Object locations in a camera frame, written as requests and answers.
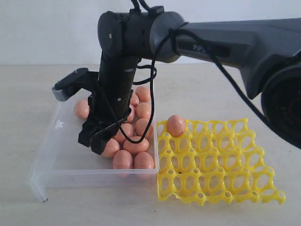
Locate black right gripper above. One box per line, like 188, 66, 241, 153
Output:
78, 94, 132, 155

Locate brown egg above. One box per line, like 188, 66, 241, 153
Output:
167, 115, 186, 137
112, 150, 134, 169
130, 93, 140, 107
135, 118, 153, 139
123, 138, 149, 155
135, 102, 151, 119
126, 105, 135, 123
101, 138, 120, 158
134, 152, 154, 169
73, 99, 90, 119
113, 123, 135, 144

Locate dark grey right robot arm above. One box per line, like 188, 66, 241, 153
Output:
78, 11, 301, 154

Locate brown egg back right corner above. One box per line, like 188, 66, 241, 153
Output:
135, 86, 151, 102

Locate clear plastic box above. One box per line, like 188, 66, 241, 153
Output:
28, 89, 159, 202

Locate yellow plastic egg tray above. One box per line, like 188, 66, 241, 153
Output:
157, 118, 285, 205

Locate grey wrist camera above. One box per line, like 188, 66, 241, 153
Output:
52, 68, 99, 102

